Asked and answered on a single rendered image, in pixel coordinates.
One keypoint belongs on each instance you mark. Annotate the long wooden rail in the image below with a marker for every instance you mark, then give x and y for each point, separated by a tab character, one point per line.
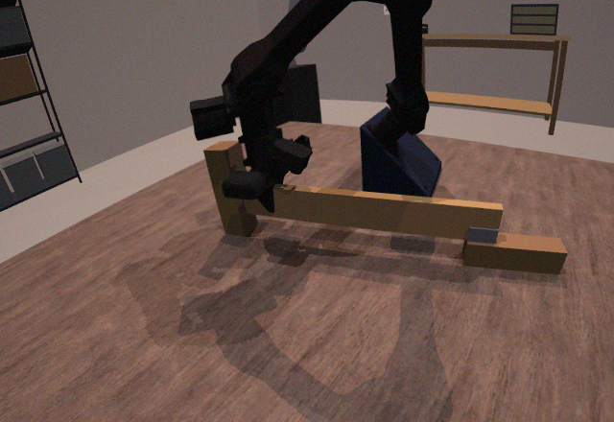
446	218

